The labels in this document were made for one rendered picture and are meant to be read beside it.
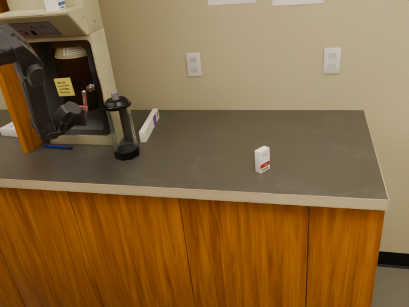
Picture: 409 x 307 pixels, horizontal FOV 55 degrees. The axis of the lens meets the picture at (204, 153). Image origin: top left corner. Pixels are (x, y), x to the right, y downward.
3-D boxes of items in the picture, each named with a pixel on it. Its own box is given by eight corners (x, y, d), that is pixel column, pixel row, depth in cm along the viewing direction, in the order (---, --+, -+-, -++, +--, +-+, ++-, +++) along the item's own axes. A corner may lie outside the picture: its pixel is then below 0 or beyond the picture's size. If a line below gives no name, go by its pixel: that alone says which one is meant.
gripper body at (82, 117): (61, 106, 150) (50, 113, 143) (86, 108, 148) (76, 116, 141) (64, 122, 153) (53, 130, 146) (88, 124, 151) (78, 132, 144)
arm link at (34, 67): (2, 42, 100) (24, 74, 98) (24, 34, 102) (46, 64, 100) (28, 124, 138) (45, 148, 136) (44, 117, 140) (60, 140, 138)
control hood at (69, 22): (17, 37, 156) (8, 11, 151) (90, 33, 148) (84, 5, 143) (-3, 44, 146) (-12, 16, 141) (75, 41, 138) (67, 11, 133)
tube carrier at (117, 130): (128, 144, 167) (117, 95, 157) (145, 149, 161) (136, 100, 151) (108, 155, 160) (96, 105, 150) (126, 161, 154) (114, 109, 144)
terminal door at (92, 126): (48, 134, 175) (20, 42, 156) (111, 135, 167) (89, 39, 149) (47, 134, 174) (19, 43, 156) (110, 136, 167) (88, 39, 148)
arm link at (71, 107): (30, 122, 136) (43, 141, 134) (44, 98, 130) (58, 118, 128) (58, 118, 146) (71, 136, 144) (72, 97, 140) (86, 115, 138)
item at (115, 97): (118, 102, 157) (115, 86, 154) (134, 105, 152) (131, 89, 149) (100, 110, 151) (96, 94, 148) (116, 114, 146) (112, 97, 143)
